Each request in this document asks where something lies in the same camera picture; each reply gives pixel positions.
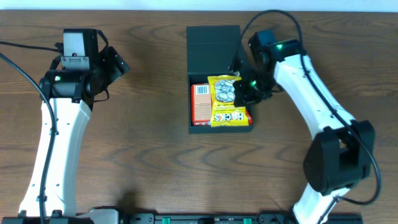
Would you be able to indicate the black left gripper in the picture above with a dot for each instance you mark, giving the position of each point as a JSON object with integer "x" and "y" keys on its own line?
{"x": 115, "y": 66}

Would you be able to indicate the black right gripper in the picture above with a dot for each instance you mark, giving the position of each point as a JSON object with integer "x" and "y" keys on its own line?
{"x": 244, "y": 94}

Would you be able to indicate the red candy bag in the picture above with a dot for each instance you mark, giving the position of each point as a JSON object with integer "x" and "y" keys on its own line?
{"x": 249, "y": 117}

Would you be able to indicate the yellow candy bag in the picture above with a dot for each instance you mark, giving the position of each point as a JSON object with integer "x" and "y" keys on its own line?
{"x": 223, "y": 110}

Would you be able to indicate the red orange barcode box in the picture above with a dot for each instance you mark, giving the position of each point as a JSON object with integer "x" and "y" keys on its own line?
{"x": 200, "y": 104}

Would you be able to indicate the black gift box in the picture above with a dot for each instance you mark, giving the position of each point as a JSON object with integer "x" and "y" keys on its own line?
{"x": 210, "y": 50}

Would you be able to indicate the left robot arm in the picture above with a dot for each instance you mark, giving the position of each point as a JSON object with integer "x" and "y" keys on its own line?
{"x": 68, "y": 90}

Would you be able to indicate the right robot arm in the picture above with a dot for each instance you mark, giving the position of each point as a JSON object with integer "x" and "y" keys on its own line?
{"x": 340, "y": 155}

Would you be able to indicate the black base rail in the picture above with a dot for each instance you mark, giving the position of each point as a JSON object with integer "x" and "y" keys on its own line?
{"x": 263, "y": 218}

